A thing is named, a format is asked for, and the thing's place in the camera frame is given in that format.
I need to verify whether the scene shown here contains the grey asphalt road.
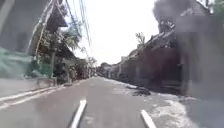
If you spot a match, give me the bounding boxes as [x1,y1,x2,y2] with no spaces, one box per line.
[0,76,224,128]

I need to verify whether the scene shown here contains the green trees and bushes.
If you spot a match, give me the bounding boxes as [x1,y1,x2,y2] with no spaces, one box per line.
[27,19,98,84]

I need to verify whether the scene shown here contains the robot's own part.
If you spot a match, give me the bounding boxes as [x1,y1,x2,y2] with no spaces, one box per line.
[69,99,88,128]
[139,109,157,128]

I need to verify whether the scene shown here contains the grey building with awning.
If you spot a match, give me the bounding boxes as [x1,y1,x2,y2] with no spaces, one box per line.
[0,0,69,80]

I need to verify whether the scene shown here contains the pale concrete kerb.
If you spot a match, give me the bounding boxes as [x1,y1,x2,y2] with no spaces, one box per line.
[0,83,68,111]

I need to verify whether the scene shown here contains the overhead wires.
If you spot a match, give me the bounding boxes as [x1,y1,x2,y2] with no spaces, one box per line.
[63,0,94,58]

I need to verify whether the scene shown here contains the dark wall with roofs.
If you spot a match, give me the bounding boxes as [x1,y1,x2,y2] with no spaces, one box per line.
[96,0,224,101]

